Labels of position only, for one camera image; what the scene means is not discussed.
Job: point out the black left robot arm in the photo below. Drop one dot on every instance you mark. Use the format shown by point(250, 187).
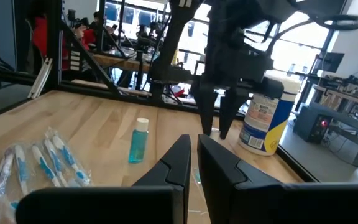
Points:
point(176, 31)

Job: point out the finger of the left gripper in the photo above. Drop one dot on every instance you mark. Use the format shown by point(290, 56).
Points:
point(230, 109)
point(208, 105)

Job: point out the white wipes canister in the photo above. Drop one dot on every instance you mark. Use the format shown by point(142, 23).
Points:
point(266, 124)

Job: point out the black computer tower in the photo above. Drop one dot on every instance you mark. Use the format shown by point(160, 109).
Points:
point(306, 124)

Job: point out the person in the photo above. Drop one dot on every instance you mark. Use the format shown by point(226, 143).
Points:
point(39, 37)
point(99, 21)
point(87, 37)

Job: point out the grey metal workbench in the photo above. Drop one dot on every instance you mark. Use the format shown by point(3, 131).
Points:
point(343, 116)

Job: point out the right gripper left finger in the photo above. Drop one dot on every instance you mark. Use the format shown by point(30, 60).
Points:
point(154, 202)

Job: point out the black monitor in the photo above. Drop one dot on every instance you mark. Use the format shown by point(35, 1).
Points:
point(332, 62)

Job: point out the white aluminium rail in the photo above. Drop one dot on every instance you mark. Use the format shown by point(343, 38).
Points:
point(40, 79)

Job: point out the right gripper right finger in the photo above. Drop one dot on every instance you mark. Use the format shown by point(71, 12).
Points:
point(259, 202)

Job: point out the small blue mouthwash bottle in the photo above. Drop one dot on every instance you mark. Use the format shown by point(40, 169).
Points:
point(138, 143)

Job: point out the wooden background table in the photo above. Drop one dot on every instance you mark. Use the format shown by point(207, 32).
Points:
point(126, 64)

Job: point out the blue white toothbrush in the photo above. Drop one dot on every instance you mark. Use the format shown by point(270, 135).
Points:
point(43, 166)
point(68, 158)
point(55, 162)
point(22, 169)

